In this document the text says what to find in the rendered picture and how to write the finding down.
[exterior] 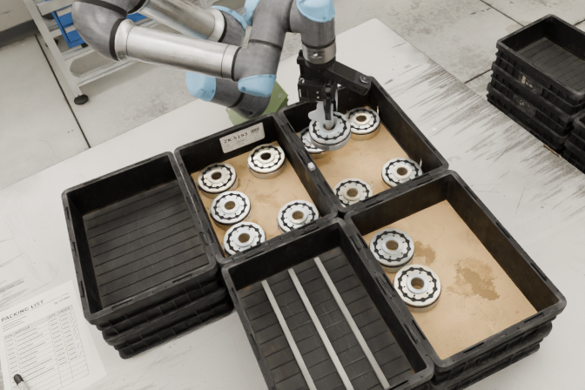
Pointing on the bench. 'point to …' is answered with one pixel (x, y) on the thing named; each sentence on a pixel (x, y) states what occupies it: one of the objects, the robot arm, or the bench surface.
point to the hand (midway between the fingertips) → (332, 119)
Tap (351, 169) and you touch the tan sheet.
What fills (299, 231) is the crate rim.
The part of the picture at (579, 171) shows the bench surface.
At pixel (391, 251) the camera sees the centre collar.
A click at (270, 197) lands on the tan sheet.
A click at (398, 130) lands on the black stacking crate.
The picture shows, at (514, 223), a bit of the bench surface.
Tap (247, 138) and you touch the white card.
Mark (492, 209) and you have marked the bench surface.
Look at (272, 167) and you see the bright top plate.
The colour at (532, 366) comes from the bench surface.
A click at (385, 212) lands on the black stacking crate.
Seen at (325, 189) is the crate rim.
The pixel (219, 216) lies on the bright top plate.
